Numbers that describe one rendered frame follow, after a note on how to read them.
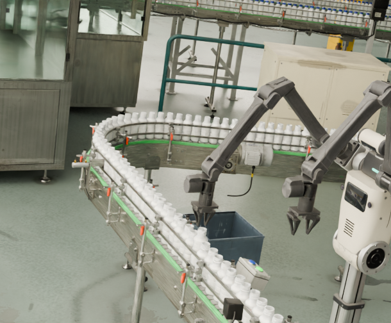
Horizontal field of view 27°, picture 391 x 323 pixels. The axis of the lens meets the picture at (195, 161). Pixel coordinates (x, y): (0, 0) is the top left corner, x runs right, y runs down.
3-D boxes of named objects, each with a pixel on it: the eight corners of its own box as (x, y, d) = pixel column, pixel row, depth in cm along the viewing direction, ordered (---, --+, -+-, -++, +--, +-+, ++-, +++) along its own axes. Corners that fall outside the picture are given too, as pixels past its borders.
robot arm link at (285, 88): (291, 74, 317) (279, 67, 326) (266, 98, 317) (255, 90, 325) (342, 147, 342) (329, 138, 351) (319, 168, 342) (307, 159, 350)
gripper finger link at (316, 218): (316, 237, 295) (322, 213, 292) (300, 238, 292) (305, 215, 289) (306, 229, 301) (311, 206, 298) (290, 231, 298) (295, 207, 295)
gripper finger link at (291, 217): (308, 238, 293) (313, 214, 291) (292, 239, 290) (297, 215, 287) (299, 230, 299) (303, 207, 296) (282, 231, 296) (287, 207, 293)
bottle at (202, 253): (202, 284, 332) (209, 248, 327) (190, 279, 335) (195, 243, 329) (209, 278, 337) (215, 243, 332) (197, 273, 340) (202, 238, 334)
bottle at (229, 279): (217, 309, 314) (224, 272, 308) (218, 302, 319) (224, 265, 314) (232, 312, 314) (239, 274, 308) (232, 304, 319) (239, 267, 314)
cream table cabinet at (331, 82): (345, 163, 845) (369, 53, 806) (365, 185, 787) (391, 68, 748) (244, 154, 827) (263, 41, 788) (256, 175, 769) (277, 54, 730)
